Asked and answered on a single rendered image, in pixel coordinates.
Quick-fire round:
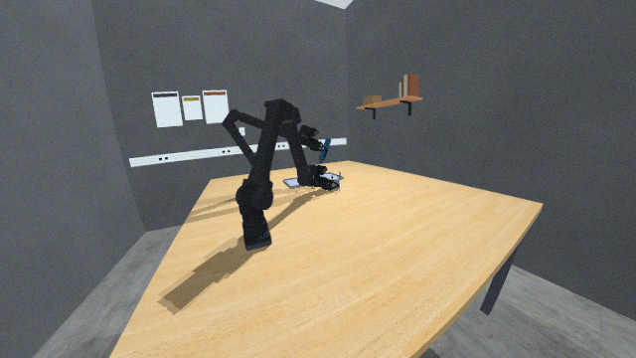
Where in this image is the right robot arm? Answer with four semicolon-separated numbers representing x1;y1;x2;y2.
236;98;328;246

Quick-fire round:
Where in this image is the blue electric screwdriver barrel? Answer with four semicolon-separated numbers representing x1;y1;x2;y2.
319;138;331;165

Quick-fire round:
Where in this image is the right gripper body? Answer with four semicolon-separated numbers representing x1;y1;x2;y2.
315;177;331;191

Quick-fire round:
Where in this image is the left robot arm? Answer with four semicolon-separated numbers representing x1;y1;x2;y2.
222;109;319;166

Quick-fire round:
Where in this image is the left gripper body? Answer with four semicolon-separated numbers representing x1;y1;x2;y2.
304;138;319;151

